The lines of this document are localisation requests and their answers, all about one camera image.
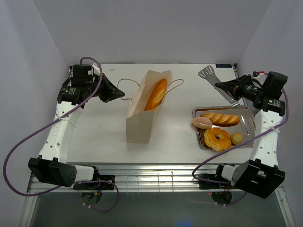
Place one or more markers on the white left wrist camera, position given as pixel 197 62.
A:
pixel 96 69

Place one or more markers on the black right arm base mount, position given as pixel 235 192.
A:
pixel 205 185

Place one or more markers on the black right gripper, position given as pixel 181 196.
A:
pixel 236 85

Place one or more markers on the beige paper bag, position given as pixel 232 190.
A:
pixel 139 123

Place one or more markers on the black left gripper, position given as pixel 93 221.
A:
pixel 112 91

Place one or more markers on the ring shaped fake bread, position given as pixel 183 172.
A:
pixel 217 139

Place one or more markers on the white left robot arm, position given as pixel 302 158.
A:
pixel 50 166

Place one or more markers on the aluminium frame rail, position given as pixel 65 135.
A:
pixel 150 178

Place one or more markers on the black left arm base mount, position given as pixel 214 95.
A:
pixel 97 186

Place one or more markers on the metal bread tongs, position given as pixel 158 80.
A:
pixel 208 74

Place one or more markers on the pink sugared fake doughnut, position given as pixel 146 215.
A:
pixel 202 123

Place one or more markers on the small round fake bun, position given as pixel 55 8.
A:
pixel 236 138

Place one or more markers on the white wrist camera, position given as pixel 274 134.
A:
pixel 258 74
pixel 96 69

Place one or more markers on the scored oval fake loaf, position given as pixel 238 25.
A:
pixel 222 119

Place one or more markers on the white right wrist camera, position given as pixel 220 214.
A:
pixel 258 74

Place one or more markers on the metal baking tray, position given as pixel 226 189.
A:
pixel 246 126

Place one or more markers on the long baguette fake bread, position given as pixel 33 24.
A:
pixel 156 96

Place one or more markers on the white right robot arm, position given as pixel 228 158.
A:
pixel 259 175

